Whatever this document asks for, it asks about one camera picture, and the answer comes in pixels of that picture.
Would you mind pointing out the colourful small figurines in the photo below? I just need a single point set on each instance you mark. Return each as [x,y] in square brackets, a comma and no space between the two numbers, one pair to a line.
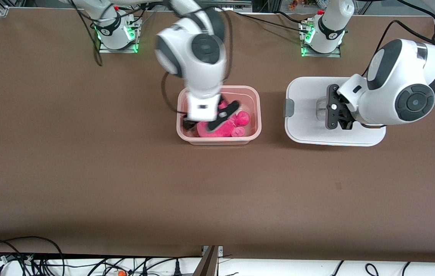
[305,4]

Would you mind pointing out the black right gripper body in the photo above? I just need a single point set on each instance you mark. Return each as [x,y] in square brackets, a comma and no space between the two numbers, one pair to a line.
[187,125]

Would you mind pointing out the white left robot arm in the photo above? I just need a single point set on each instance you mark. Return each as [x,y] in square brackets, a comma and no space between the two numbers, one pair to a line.
[393,76]

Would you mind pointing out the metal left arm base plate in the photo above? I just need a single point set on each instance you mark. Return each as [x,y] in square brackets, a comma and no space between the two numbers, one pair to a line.
[334,55]

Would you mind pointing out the white box lid grey latches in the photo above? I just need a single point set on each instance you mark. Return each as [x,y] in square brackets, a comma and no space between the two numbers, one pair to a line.
[305,126]

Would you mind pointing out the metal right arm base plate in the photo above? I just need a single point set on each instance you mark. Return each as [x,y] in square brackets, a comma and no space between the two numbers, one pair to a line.
[104,50]

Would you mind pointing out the aluminium profile post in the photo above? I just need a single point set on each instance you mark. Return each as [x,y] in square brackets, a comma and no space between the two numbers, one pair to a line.
[210,264]

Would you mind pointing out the translucent pink plastic box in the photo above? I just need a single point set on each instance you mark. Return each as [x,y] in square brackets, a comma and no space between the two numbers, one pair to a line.
[249,96]

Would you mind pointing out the pink plush toy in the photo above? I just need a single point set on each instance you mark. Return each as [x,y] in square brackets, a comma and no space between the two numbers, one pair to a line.
[225,130]

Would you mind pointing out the aluminium corner bracket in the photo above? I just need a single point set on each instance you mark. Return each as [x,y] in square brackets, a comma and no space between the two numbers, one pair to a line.
[1,10]

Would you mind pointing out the brown table cover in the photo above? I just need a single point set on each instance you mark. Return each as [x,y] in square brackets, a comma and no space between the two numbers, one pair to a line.
[217,199]

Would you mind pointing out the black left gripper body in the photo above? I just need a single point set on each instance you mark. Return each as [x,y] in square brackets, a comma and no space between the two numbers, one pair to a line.
[347,124]

